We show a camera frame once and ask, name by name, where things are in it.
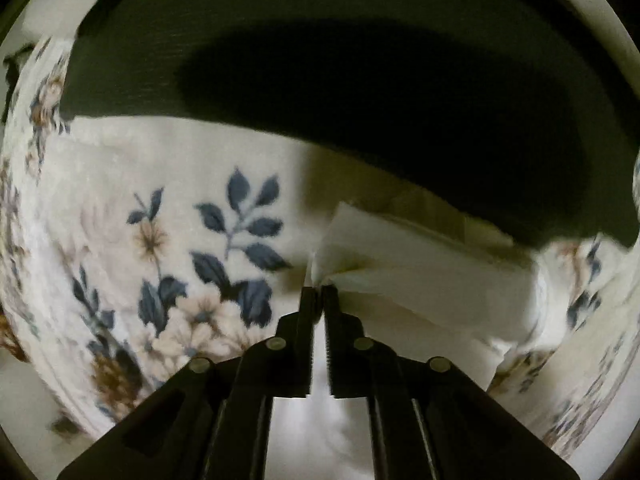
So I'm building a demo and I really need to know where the white small garment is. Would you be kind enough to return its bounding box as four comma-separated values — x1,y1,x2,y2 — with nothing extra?
270,201,548,480

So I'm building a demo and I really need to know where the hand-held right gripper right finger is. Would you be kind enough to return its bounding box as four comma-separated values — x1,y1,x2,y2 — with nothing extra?
321,285,581,480

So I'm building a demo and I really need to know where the floral printed blanket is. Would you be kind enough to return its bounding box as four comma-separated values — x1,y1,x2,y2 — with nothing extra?
0,35,640,461

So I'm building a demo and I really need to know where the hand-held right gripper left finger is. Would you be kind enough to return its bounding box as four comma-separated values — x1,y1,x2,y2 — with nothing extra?
56,286,317,480

